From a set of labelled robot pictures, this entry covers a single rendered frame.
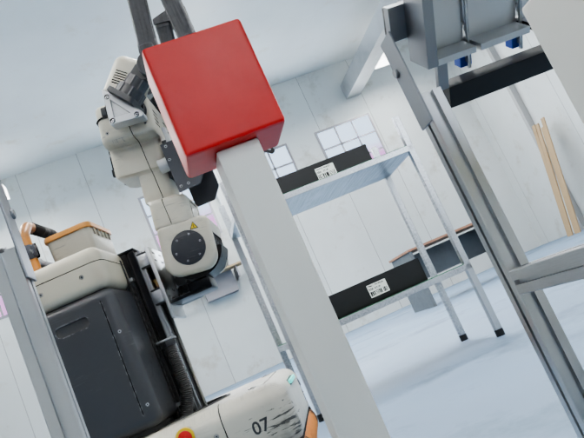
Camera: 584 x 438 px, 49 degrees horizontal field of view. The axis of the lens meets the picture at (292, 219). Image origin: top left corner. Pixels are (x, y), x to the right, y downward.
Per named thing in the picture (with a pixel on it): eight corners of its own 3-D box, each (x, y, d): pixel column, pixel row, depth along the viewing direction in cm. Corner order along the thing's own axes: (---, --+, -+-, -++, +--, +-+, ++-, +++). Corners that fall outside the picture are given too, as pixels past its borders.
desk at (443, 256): (413, 314, 838) (388, 261, 850) (501, 273, 873) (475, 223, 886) (434, 307, 768) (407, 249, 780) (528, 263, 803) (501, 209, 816)
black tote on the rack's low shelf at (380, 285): (316, 328, 285) (307, 305, 286) (311, 331, 301) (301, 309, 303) (428, 279, 296) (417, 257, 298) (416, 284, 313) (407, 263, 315)
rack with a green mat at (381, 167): (304, 414, 306) (216, 209, 324) (467, 338, 324) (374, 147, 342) (320, 422, 262) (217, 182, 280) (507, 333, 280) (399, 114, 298)
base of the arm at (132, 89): (118, 102, 193) (105, 89, 181) (132, 80, 194) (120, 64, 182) (142, 116, 192) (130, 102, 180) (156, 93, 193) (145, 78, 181)
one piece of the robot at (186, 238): (129, 300, 180) (82, 100, 190) (162, 303, 217) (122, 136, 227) (218, 275, 180) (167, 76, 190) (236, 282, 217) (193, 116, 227)
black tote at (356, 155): (265, 208, 296) (255, 186, 298) (262, 216, 312) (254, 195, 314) (374, 164, 307) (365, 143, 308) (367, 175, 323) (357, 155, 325)
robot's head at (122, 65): (97, 94, 199) (115, 50, 201) (119, 115, 220) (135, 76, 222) (140, 107, 198) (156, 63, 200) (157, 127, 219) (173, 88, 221)
